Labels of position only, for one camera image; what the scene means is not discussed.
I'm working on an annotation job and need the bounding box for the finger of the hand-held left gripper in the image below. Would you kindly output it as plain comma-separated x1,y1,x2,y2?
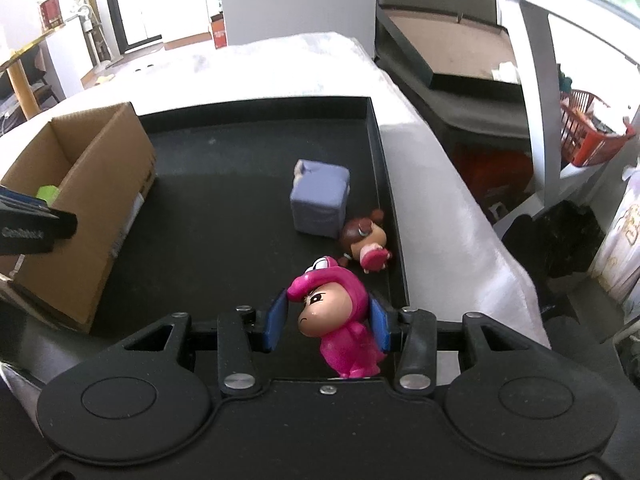
0,185,79,257

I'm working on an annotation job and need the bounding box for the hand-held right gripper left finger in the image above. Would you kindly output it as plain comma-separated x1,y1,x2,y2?
112,291,290,398

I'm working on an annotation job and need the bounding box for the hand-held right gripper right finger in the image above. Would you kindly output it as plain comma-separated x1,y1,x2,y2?
369,296,551,398

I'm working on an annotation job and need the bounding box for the pink figurine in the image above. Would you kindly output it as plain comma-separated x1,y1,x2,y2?
286,256,389,380

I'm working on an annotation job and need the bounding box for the brown cardboard box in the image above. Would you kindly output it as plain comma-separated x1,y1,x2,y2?
0,102,158,335

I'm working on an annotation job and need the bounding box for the black tray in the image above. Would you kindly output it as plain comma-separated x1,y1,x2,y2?
0,95,412,386

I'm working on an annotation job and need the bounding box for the brown figurine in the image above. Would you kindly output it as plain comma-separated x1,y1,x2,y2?
339,208,396,275

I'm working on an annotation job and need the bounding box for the purple cube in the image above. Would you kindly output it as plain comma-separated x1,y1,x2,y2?
289,158,351,239

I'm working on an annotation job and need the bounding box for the gold top table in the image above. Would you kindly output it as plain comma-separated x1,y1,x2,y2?
0,25,72,122

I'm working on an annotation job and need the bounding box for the black plastic bag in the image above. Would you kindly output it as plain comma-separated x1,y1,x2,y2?
499,199,609,282

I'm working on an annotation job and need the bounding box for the white standing fan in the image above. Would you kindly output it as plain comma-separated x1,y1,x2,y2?
74,3,102,62

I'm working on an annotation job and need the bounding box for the red box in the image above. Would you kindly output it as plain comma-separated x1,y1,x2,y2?
39,0,64,29

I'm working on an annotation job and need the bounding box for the dark grey box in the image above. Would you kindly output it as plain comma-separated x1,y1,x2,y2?
394,66,534,152

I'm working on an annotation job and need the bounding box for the black framed glass door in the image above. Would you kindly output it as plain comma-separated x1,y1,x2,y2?
102,0,167,54

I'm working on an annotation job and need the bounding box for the white printed bag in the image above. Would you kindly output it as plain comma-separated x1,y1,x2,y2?
589,164,640,307

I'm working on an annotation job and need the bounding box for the orange carton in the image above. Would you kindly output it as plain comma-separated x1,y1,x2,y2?
209,14,230,50

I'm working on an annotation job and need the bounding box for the orange plastic basket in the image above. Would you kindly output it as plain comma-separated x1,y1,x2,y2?
559,88,637,169

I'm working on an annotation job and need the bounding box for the white metal rack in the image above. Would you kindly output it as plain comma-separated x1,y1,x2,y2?
484,0,640,213

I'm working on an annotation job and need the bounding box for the black framed brown board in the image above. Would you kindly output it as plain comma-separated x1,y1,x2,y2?
375,6,527,92

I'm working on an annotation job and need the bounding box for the tall grey cabinet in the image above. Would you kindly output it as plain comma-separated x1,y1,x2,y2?
217,0,379,57

